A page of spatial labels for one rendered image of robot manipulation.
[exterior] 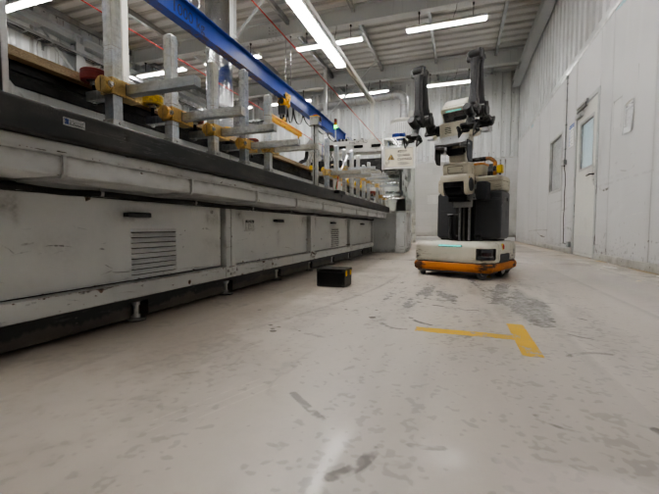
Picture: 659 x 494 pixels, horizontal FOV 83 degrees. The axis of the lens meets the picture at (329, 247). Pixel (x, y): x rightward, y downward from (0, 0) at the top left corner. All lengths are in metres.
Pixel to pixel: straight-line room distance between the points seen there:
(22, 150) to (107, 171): 0.24
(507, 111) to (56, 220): 11.91
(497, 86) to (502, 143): 1.65
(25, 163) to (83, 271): 0.50
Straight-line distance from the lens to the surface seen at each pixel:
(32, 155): 1.24
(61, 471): 0.81
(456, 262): 3.02
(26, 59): 1.50
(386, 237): 5.91
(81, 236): 1.58
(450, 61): 11.69
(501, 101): 12.61
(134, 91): 1.40
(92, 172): 1.33
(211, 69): 1.85
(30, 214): 1.49
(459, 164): 3.11
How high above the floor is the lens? 0.39
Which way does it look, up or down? 3 degrees down
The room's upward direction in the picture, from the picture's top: straight up
